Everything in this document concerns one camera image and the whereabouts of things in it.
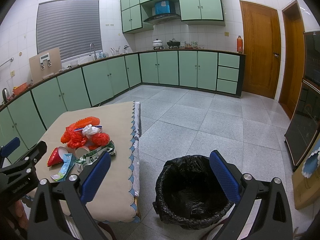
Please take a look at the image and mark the red paper cup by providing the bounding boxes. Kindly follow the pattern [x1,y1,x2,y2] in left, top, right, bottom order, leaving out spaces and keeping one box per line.
[47,146,68,167]

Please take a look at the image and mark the red plastic bag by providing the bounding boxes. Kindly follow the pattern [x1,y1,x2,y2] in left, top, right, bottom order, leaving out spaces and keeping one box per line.
[60,128,111,150]

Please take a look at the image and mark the green lower kitchen cabinets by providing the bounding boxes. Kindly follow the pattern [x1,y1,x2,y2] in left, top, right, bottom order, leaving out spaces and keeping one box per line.
[1,49,245,163]

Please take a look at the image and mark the green kitchen cabinets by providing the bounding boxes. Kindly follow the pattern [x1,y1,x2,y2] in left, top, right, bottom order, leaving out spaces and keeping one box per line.
[1,49,245,163]
[120,0,225,34]

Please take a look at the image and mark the black lined trash bin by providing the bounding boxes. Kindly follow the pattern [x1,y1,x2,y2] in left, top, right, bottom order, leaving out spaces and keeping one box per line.
[153,155,233,230]

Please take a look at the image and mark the green upper kitchen cabinets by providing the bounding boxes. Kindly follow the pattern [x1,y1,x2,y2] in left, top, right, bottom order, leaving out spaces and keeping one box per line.
[120,0,225,34]

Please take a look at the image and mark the green white milk carton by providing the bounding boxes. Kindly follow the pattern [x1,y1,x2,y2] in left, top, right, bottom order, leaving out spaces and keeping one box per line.
[75,140,116,172]

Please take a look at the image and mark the white paper cup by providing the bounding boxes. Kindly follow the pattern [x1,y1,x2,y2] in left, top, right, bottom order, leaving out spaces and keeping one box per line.
[75,146,90,159]

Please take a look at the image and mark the orange foam fruit net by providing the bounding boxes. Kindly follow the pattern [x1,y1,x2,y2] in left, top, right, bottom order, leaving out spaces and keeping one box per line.
[66,116,100,132]

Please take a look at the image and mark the steel electric kettle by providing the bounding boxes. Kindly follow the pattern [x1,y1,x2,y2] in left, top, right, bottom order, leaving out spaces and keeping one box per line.
[2,88,11,103]

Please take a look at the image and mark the orange plastic basin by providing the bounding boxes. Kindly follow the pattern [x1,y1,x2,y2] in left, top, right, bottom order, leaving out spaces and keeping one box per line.
[12,82,28,96]

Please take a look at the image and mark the white crumpled tissue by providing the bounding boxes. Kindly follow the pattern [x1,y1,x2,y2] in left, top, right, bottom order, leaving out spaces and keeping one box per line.
[82,124,103,139]

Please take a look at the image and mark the wooden cutting board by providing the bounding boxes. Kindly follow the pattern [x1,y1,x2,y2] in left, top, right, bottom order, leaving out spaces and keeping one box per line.
[29,47,62,84]

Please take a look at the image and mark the cardboard box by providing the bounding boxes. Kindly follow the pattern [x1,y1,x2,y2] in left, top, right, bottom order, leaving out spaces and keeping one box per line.
[292,165,320,210]

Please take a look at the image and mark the dark glass cabinet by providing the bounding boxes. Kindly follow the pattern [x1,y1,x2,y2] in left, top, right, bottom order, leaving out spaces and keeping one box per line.
[284,31,320,170]

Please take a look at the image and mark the chrome sink faucet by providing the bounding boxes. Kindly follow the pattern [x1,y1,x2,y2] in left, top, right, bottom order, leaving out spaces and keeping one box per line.
[88,43,98,61]

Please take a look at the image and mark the wooden door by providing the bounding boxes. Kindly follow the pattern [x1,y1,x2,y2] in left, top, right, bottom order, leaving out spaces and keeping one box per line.
[240,1,281,99]
[279,0,305,119]

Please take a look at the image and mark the grey window blind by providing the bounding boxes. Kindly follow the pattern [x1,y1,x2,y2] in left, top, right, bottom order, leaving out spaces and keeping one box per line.
[36,0,103,60]

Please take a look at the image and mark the orange thermos bottle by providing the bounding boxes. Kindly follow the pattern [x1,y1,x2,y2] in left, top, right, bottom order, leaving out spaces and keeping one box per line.
[236,35,243,54]

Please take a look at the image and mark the white cooking pot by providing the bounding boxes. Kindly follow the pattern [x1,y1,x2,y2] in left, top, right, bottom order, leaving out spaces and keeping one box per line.
[152,39,164,50]

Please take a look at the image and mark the black range hood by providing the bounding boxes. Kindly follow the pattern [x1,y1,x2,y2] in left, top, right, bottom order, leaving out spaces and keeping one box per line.
[144,13,181,25]

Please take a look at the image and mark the wall towel rail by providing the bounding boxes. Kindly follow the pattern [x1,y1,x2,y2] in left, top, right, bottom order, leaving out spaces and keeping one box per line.
[0,57,14,67]

